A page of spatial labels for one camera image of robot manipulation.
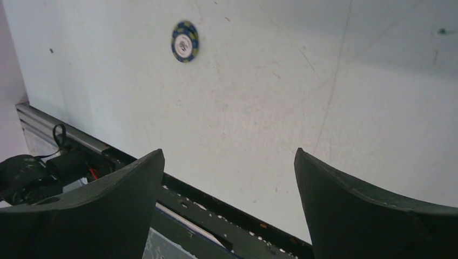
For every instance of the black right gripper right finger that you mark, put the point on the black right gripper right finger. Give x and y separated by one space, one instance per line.
350 218

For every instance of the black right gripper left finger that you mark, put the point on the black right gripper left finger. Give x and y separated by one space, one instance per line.
107 218

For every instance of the dark blue fifty chip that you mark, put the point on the dark blue fifty chip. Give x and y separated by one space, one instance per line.
185 42

